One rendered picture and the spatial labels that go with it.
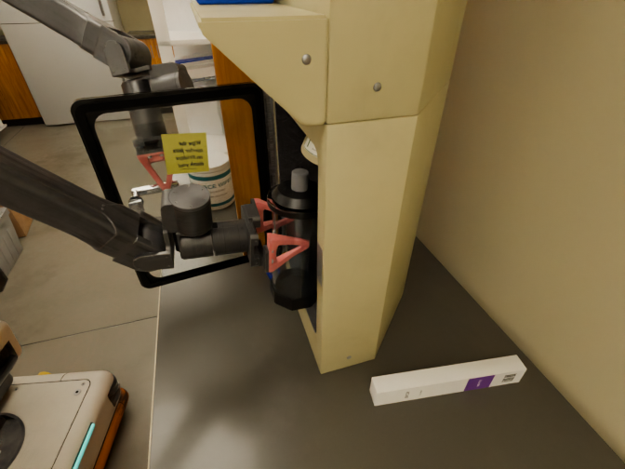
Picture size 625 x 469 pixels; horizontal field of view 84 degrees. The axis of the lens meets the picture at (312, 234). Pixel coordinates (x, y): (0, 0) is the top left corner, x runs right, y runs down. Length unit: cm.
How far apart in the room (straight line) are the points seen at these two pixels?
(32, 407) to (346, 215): 149
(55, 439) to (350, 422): 117
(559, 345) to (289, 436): 52
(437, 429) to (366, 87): 54
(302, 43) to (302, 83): 3
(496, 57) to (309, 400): 73
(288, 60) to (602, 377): 69
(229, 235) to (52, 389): 129
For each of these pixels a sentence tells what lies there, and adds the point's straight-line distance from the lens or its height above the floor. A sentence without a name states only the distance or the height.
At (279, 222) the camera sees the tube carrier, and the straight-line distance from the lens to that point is 58.
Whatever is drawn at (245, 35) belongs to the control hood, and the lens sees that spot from 35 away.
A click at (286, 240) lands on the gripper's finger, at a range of 56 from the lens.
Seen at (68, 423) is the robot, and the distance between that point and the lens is 163.
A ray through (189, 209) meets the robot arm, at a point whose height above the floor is 128.
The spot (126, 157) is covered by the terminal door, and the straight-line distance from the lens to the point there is 69.
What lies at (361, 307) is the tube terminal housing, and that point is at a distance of 59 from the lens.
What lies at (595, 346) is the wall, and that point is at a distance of 77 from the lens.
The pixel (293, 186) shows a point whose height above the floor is 127.
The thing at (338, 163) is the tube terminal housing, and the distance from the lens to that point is 41.
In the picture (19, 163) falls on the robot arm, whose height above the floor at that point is 136.
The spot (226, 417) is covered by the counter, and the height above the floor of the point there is 94.
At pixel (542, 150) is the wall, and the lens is 74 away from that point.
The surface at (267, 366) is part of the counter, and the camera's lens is 72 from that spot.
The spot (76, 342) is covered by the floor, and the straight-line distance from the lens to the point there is 227.
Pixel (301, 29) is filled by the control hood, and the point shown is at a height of 150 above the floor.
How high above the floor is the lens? 154
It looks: 36 degrees down
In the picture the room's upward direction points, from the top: straight up
